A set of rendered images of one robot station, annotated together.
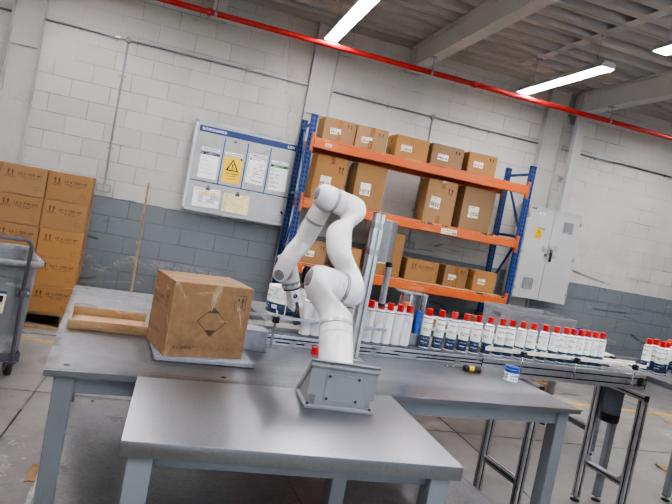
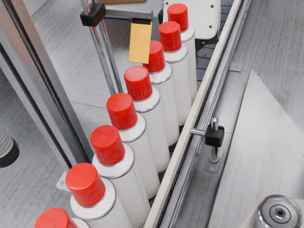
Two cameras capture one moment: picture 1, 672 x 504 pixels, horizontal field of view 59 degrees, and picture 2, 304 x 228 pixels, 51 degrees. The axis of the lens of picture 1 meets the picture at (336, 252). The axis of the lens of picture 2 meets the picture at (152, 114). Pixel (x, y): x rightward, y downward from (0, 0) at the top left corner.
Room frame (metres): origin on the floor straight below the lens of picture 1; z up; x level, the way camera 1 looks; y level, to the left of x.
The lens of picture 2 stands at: (3.02, -0.27, 1.35)
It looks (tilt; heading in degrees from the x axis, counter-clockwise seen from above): 47 degrees down; 141
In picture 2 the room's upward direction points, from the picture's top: 12 degrees counter-clockwise
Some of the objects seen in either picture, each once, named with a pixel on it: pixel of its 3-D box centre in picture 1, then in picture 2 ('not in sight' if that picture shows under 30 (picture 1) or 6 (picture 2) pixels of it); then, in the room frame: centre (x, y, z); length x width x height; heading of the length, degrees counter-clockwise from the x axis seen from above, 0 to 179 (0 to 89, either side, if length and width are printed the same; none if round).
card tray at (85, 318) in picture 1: (109, 320); not in sight; (2.40, 0.86, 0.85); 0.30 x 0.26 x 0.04; 111
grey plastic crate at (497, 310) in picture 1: (527, 324); not in sight; (4.62, -1.59, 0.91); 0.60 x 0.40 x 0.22; 109
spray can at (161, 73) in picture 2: not in sight; (159, 98); (2.74, -0.02, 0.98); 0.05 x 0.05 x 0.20
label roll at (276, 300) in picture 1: (285, 300); not in sight; (3.18, 0.22, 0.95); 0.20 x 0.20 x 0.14
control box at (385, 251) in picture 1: (381, 240); not in sight; (2.72, -0.20, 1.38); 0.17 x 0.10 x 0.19; 166
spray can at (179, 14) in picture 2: (307, 313); (181, 59); (2.71, 0.08, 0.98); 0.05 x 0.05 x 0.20
